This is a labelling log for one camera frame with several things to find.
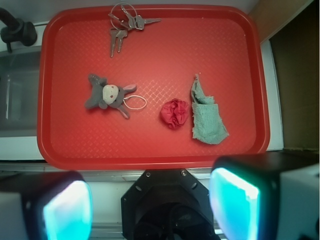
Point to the crumpled red cloth ball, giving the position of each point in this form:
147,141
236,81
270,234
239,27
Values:
175,113

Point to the green knitted cloth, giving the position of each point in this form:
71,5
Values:
208,126

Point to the red plastic tray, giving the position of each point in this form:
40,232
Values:
219,43

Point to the bunch of metal keys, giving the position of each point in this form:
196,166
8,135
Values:
121,27

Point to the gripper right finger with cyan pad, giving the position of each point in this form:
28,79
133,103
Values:
267,196

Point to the metal sink basin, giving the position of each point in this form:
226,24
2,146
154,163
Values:
19,85

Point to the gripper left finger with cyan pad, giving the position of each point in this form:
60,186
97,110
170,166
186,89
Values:
45,206

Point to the gray plush animal toy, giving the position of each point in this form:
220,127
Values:
105,95

